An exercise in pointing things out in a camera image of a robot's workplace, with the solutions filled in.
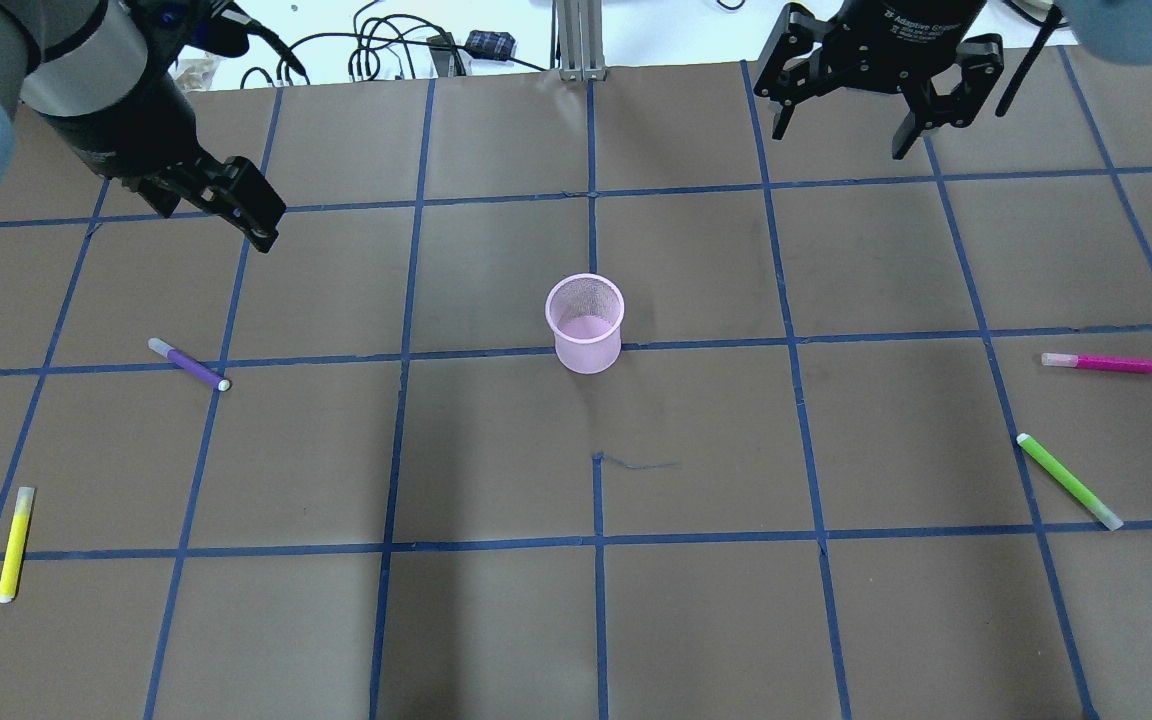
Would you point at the purple pen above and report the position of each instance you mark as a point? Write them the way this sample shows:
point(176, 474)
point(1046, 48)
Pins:
point(199, 371)

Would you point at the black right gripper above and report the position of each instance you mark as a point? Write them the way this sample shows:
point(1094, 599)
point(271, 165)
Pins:
point(898, 30)

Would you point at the yellow pen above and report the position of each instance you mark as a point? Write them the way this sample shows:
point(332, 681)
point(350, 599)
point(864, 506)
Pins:
point(16, 544)

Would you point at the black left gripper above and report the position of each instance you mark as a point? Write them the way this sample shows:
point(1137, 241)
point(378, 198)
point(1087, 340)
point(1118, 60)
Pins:
point(128, 128)

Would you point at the pink pen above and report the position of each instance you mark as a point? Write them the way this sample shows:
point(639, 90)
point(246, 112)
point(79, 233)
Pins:
point(1098, 363)

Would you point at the green pen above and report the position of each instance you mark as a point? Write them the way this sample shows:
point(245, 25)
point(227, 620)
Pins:
point(1068, 480)

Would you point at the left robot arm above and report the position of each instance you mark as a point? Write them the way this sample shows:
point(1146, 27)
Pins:
point(98, 72)

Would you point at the black power adapter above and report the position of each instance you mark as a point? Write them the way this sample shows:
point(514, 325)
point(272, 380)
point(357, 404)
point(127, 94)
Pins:
point(490, 45)

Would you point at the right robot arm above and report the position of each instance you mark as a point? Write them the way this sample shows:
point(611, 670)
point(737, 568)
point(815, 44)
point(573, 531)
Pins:
point(1116, 31)

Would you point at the aluminium frame post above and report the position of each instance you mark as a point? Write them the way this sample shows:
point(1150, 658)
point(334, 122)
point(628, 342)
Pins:
point(579, 54)

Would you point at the pink mesh cup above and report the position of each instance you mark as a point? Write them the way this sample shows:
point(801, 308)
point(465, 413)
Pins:
point(585, 314)

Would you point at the brown paper table cover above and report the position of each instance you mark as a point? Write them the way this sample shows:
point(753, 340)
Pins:
point(796, 493)

